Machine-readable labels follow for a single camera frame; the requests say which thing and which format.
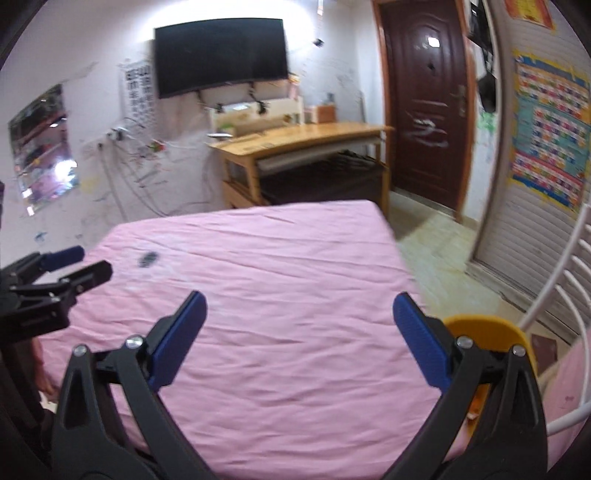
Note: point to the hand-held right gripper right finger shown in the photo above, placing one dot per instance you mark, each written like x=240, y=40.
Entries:
x=420, y=341

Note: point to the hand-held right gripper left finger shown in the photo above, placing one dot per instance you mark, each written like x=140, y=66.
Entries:
x=180, y=337

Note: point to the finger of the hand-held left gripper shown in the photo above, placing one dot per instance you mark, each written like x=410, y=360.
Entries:
x=87, y=275
x=62, y=258

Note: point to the yellow plastic bin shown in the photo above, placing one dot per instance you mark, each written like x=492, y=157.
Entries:
x=489, y=330

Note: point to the person's left forearm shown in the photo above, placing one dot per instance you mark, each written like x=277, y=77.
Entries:
x=44, y=369

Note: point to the pink tablecloth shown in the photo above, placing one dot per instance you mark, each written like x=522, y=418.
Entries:
x=277, y=277

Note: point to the white plug charger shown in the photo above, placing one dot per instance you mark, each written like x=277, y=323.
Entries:
x=120, y=134

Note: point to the red green small box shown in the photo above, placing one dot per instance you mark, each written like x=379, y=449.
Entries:
x=156, y=147

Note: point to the white metal chair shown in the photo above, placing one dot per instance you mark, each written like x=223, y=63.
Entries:
x=554, y=272

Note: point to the pink chair cushion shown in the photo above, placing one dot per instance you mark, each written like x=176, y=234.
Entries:
x=572, y=383

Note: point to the white eye chart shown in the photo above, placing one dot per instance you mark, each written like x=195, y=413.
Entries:
x=138, y=92

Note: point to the white slim device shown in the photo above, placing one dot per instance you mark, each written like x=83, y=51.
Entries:
x=220, y=135

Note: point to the dark brown door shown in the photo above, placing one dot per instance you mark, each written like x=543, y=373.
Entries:
x=425, y=115

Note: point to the wooden desk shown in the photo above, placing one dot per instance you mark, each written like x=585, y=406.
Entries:
x=300, y=136

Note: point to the colourful chart poster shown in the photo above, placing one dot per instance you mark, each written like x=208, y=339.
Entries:
x=549, y=134

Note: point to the orange tissue box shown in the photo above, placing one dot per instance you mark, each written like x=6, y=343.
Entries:
x=322, y=114

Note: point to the white desk shelf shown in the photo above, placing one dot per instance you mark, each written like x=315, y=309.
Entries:
x=277, y=108

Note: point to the black hanging bag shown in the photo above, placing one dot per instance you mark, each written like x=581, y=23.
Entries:
x=486, y=94

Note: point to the black curved television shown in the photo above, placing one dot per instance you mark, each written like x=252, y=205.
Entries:
x=221, y=55

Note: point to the pink bottle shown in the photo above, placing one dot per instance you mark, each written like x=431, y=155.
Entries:
x=293, y=88

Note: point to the wall mirror panel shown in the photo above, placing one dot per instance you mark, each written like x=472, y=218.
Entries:
x=44, y=152

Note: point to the orange wall notice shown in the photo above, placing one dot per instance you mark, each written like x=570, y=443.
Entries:
x=528, y=13

